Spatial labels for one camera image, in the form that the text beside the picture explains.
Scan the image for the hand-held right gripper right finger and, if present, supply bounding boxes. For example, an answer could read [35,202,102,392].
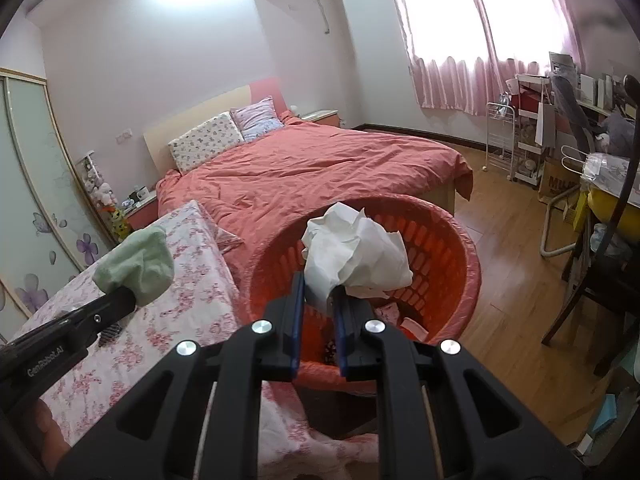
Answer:
[331,284,588,480]

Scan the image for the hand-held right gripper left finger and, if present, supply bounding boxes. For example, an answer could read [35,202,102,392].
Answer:
[52,271,307,480]

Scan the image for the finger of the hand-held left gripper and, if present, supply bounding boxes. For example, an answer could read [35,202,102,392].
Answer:
[0,286,138,356]
[70,304,138,353]

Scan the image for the light green cloth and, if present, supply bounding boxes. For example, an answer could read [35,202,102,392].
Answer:
[92,225,176,307]

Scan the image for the pink white wrapper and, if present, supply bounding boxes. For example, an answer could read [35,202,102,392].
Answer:
[372,302,428,343]

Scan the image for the white tissue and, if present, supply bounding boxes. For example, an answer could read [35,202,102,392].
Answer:
[301,202,415,311]

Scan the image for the red plastic basket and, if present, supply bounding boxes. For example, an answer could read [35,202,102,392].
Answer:
[239,194,483,396]

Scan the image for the person's left hand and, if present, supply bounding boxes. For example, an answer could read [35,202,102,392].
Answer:
[22,396,73,463]

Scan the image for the pink nightstand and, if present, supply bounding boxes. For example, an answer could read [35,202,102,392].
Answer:
[122,192,161,233]
[300,109,342,128]

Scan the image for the clear tube of plush toys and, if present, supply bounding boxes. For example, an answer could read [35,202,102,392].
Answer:
[79,150,132,241]

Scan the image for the wardrobe with purple flowers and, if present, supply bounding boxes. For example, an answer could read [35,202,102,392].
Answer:
[0,67,113,346]

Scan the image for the bed with coral duvet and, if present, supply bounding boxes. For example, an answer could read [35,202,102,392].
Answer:
[142,77,473,261]

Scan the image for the floral print pillow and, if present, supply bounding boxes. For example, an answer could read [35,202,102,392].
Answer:
[167,112,244,175]

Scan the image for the pink striped pillow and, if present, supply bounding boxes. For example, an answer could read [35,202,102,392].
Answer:
[230,96,286,142]

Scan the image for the white tubular stand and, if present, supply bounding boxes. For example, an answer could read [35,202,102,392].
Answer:
[542,145,592,259]

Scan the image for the dark wooden chair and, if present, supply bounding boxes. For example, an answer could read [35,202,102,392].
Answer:
[540,205,640,377]

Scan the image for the brown cardboard box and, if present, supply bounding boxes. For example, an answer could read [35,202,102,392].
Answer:
[539,157,583,206]

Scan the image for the pink curtain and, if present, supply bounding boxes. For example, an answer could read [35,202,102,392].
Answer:
[380,0,586,116]

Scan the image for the white storage cart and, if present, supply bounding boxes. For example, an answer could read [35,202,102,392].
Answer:
[515,74,557,183]

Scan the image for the light blue box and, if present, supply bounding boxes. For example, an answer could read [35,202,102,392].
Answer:
[590,392,622,436]

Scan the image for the yellow basin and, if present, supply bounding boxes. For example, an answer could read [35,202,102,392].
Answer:
[585,185,640,236]

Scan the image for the clear plastic bag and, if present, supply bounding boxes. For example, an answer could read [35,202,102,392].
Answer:
[580,152,640,196]

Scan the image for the grey office chair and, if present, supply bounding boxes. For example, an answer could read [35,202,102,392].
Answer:
[547,70,607,152]

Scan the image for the white wire rack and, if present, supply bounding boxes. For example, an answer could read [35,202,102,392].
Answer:
[485,101,516,181]

